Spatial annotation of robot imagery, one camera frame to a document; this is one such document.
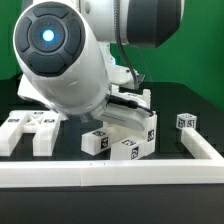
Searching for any white chair back frame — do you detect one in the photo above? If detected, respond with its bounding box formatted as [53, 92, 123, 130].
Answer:
[0, 110, 65, 156]

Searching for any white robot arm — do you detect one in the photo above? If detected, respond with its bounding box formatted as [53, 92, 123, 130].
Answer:
[13, 0, 185, 130]

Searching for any white chair seat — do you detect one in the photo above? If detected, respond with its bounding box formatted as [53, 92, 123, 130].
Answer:
[102, 86, 157, 160]

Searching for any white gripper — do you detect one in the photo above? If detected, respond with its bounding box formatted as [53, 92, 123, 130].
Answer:
[18, 76, 154, 131]

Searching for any small white tag cube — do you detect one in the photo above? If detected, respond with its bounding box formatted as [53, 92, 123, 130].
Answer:
[176, 113, 197, 129]

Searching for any white L-shaped fence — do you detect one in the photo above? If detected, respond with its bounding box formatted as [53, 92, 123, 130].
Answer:
[0, 128, 224, 188]

